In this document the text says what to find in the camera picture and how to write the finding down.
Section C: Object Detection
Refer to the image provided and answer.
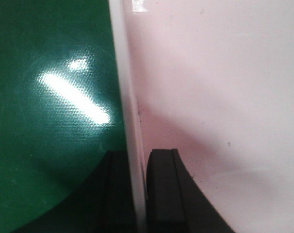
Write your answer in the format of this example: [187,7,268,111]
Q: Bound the green conveyor belt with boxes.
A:
[0,0,126,233]

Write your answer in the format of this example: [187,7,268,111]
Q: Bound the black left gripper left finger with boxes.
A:
[16,151,137,233]

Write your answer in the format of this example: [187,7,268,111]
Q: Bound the pink plastic bin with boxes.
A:
[109,0,294,233]

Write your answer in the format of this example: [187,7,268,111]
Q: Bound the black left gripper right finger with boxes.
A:
[147,149,233,233]

